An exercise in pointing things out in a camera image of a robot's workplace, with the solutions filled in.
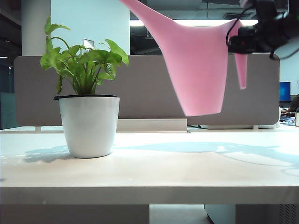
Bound black looped cable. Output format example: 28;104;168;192
225;6;249;46

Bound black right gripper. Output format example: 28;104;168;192
228;12;299;55

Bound pink plastic watering can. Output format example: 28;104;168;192
119;0;249;117

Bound green leafy plant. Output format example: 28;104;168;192
40;16;129;96

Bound black inner plant pot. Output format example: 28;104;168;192
52;94;119;101

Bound white flat partition foot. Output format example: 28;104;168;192
205;124;254;130

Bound long ceiling light strip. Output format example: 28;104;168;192
129;19;259;28

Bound black computer monitor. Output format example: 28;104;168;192
279;81;291;102

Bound blue patterned cloth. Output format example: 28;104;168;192
279;116;296;128

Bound seated person in background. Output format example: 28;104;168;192
281;94;299;115

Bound grey cabinet under table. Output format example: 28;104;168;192
204;204;299;224

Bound grey fabric desk partition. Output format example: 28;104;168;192
13;54;280;127

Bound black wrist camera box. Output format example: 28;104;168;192
253;0;279;21

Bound white plant pot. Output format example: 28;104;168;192
58;97;121;159

